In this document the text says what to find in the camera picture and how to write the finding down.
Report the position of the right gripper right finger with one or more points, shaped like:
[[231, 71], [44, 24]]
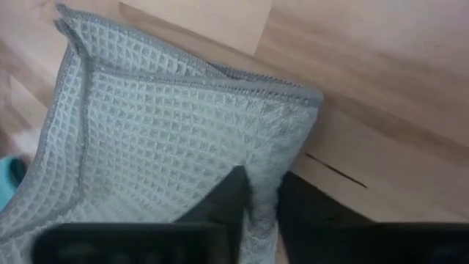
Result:
[[304, 209]]

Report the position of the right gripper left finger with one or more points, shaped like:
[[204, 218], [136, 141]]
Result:
[[234, 198]]

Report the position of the grey waffle microfiber towel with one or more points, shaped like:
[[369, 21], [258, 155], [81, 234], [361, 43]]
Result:
[[165, 139]]

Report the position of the turquoise microfiber towel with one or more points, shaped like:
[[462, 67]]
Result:
[[7, 183]]

